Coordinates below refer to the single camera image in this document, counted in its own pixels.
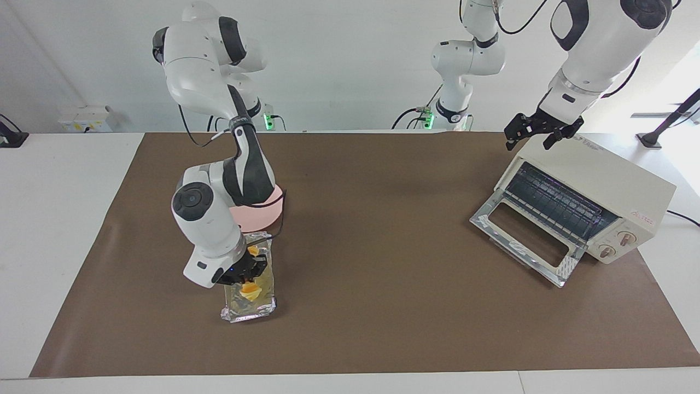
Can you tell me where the sliced yellow bread loaf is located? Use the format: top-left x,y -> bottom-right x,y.
240,245 -> 264,302

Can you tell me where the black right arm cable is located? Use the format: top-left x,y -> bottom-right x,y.
178,104 -> 285,241

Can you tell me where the brown table mat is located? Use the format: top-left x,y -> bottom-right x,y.
29,131 -> 700,378

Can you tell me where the black oven power cable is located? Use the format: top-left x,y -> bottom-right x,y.
666,210 -> 700,228

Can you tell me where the aluminium foil tray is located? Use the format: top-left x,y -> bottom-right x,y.
220,231 -> 278,323

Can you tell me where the white wall socket box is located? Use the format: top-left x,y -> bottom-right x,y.
57,106 -> 114,133

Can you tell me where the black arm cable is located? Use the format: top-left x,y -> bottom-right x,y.
178,104 -> 285,241
495,0 -> 553,37

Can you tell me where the cream toaster oven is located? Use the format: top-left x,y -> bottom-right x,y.
469,134 -> 678,289

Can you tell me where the glass oven door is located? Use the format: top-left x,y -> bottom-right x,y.
469,197 -> 586,289

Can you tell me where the black clamp mount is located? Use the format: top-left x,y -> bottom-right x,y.
0,114 -> 29,148

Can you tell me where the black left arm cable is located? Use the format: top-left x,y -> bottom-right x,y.
495,0 -> 553,37

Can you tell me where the pink round plate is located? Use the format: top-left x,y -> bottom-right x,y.
230,186 -> 286,233

